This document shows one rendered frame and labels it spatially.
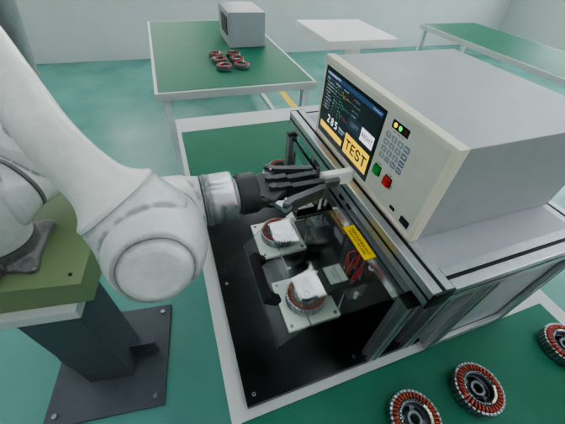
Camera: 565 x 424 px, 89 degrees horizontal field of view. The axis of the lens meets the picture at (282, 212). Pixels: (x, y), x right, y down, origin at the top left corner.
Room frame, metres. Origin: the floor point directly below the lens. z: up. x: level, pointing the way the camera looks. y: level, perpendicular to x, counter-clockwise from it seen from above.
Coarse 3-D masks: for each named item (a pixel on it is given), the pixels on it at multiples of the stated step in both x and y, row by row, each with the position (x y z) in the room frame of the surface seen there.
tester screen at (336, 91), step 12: (336, 84) 0.71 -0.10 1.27; (324, 96) 0.75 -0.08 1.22; (336, 96) 0.70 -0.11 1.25; (348, 96) 0.65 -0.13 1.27; (360, 96) 0.61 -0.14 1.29; (324, 108) 0.75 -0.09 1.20; (336, 108) 0.69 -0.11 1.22; (348, 108) 0.64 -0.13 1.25; (360, 108) 0.60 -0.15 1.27; (372, 108) 0.57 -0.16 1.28; (324, 120) 0.74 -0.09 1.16; (336, 120) 0.68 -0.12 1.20; (348, 120) 0.63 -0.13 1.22; (360, 120) 0.59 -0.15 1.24; (372, 120) 0.56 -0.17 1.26; (336, 132) 0.67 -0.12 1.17; (348, 132) 0.62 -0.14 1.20; (372, 132) 0.55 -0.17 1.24; (336, 144) 0.66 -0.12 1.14; (360, 144) 0.57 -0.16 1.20
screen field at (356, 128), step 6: (354, 120) 0.61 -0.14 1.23; (348, 126) 0.63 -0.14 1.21; (354, 126) 0.61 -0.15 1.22; (360, 126) 0.59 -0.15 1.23; (354, 132) 0.60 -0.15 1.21; (360, 132) 0.58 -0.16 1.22; (366, 132) 0.56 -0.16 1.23; (360, 138) 0.58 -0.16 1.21; (366, 138) 0.56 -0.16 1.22; (372, 138) 0.54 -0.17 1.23; (366, 144) 0.55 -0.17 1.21; (372, 144) 0.54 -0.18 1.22
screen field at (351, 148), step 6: (348, 138) 0.62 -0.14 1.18; (348, 144) 0.61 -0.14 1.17; (354, 144) 0.59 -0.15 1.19; (342, 150) 0.63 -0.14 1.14; (348, 150) 0.61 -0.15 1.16; (354, 150) 0.59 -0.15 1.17; (360, 150) 0.57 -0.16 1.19; (348, 156) 0.60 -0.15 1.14; (354, 156) 0.58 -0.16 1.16; (360, 156) 0.56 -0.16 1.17; (366, 156) 0.54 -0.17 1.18; (354, 162) 0.57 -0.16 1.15; (360, 162) 0.56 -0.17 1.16; (366, 162) 0.54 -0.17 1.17; (360, 168) 0.55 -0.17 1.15
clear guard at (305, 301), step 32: (288, 224) 0.44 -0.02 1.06; (320, 224) 0.45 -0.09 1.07; (352, 224) 0.45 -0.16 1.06; (288, 256) 0.35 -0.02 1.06; (320, 256) 0.36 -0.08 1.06; (352, 256) 0.36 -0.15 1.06; (384, 256) 0.37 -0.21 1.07; (288, 288) 0.28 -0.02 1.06; (320, 288) 0.28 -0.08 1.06; (352, 288) 0.29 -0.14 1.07; (384, 288) 0.30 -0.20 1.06; (288, 320) 0.23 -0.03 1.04; (320, 320) 0.22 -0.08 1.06
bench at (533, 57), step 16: (432, 32) 4.18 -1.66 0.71; (448, 32) 4.04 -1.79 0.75; (464, 32) 4.11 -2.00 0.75; (480, 32) 4.18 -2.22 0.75; (496, 32) 4.25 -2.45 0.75; (416, 48) 4.39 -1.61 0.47; (464, 48) 4.66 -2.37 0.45; (480, 48) 3.50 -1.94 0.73; (496, 48) 3.48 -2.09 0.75; (512, 48) 3.54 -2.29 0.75; (528, 48) 3.59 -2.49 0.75; (544, 48) 3.65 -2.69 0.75; (512, 64) 3.12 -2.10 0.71; (528, 64) 3.01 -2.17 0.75; (544, 64) 3.05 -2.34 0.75; (560, 64) 3.09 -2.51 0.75; (560, 80) 2.69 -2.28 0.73
